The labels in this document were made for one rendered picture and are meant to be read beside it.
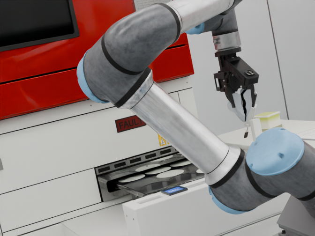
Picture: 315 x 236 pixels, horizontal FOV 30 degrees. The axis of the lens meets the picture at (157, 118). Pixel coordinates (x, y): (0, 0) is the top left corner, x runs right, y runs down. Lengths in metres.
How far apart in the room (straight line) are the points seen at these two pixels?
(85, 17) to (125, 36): 0.88
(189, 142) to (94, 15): 0.89
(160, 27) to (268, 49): 3.09
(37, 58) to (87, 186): 0.49
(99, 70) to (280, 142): 0.41
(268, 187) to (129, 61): 0.41
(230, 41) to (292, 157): 0.51
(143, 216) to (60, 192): 0.63
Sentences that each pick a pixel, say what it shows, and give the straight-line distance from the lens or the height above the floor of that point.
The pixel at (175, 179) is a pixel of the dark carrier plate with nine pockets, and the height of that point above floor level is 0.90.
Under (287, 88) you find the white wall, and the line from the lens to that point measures 4.36.
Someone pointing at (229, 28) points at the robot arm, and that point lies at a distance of 1.66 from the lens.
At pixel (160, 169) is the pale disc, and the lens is 2.22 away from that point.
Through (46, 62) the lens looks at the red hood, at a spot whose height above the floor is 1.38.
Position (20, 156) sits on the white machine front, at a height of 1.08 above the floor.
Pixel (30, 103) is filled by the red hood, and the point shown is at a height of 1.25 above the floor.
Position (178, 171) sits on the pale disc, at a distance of 2.13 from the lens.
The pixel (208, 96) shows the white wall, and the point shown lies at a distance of 4.01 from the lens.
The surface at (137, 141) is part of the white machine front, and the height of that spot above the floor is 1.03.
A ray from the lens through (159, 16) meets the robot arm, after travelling 1.23.
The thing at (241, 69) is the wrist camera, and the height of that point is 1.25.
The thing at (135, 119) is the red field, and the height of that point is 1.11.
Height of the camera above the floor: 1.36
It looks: 7 degrees down
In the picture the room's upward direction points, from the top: 12 degrees counter-clockwise
